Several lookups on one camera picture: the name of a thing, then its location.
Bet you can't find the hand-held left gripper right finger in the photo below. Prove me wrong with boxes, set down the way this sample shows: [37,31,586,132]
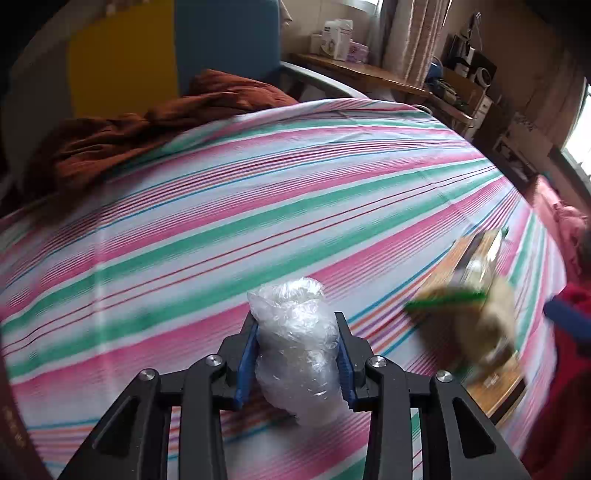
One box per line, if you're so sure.
[336,313,532,480]

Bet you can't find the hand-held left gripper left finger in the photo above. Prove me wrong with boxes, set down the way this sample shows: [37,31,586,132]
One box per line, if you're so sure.
[58,316,259,480]

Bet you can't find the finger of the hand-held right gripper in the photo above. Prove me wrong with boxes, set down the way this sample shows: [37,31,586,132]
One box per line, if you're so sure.
[544,298,591,344]

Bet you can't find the bubble wrap wad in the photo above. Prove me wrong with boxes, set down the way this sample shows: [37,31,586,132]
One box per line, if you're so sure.
[246,277,349,428]

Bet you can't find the wooden board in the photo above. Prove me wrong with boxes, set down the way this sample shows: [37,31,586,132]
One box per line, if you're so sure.
[418,228,528,425]

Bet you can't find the red garment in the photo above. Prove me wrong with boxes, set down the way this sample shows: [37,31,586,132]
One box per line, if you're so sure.
[522,281,591,480]

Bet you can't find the pink cloth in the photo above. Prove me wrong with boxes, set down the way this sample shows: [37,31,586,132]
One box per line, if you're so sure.
[531,175,591,278]

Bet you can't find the striped bed sheet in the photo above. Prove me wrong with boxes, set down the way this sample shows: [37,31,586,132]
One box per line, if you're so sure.
[0,97,568,480]

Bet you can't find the window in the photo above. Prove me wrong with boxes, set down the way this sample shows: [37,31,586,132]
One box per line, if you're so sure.
[561,78,591,185]

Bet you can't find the brown cloth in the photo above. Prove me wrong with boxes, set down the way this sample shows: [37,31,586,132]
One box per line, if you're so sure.
[23,69,301,195]

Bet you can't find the black white device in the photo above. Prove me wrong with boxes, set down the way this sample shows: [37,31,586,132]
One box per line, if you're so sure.
[450,34,497,88]

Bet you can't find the wooden desk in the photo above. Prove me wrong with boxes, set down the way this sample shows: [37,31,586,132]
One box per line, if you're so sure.
[288,52,474,125]

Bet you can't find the patterned curtain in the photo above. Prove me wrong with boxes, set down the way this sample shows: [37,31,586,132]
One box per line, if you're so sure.
[374,0,453,88]

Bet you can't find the white printed carton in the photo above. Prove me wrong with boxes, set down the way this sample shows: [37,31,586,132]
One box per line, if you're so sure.
[310,18,354,61]

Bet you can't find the grey yellow blue headboard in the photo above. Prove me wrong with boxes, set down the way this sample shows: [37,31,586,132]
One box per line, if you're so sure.
[0,0,282,134]

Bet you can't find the white bed rail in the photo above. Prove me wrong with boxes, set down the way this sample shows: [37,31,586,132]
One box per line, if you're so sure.
[279,61,370,100]

